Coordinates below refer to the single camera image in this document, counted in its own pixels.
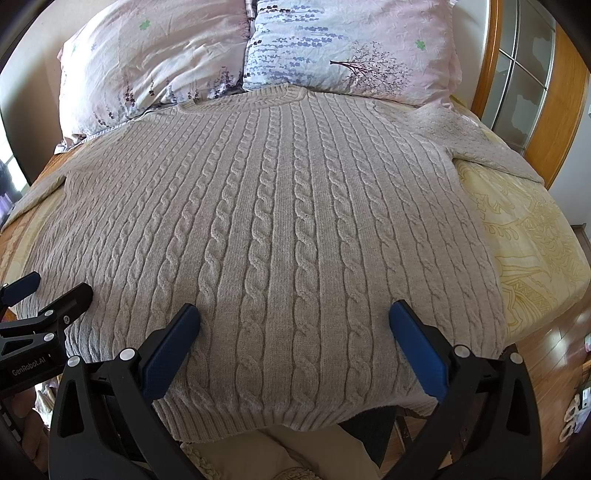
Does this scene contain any beige cable-knit sweater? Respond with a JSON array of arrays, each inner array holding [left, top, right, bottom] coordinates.
[[13, 85, 537, 442]]

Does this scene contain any person's left hand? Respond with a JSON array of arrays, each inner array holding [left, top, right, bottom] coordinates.
[[9, 388, 48, 472]]

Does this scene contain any yellow patterned bedsheet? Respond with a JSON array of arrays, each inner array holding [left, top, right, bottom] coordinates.
[[0, 98, 591, 345]]

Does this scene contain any cream cloth under sweater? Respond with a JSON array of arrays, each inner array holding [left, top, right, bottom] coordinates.
[[180, 425, 381, 479]]

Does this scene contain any pink floral left pillow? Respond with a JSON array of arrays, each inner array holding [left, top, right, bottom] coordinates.
[[55, 1, 249, 153]]

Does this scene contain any blue floral right pillow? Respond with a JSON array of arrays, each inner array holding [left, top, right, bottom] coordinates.
[[243, 1, 462, 106]]

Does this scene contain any wooden glass-panel headboard frame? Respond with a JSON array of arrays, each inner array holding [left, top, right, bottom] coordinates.
[[471, 1, 589, 187]]

